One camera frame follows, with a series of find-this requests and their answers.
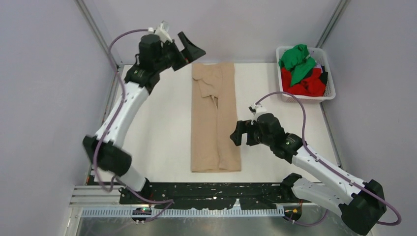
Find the black garment in basket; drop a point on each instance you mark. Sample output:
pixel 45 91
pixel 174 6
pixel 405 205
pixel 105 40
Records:
pixel 318 71

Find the white plastic laundry basket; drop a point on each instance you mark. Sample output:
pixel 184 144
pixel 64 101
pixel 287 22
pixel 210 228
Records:
pixel 321 58

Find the beige t shirt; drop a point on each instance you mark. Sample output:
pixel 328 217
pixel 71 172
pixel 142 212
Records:
pixel 213 119

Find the white slotted cable duct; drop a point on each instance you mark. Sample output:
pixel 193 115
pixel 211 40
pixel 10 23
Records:
pixel 147 212

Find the aluminium frame rail front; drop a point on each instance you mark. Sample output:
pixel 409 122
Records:
pixel 93 195

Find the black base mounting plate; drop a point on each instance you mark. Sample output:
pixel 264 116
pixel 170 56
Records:
pixel 217 196

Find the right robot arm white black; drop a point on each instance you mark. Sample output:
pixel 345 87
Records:
pixel 355 201

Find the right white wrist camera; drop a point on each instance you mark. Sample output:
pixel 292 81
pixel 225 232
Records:
pixel 257 110

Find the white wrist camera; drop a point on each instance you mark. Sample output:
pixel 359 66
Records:
pixel 162 31
pixel 257 110

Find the red t shirt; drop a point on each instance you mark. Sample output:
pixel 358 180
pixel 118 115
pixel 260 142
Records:
pixel 308 87

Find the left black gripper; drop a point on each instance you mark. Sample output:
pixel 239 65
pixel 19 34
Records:
pixel 191 53

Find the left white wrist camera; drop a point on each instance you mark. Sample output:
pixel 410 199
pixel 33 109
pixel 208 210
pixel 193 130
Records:
pixel 162 31

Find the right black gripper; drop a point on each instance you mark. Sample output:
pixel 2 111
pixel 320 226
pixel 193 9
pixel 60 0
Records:
pixel 243 127

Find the green t shirt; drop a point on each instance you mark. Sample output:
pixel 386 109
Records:
pixel 298 62

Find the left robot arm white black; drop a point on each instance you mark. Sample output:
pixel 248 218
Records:
pixel 104 148

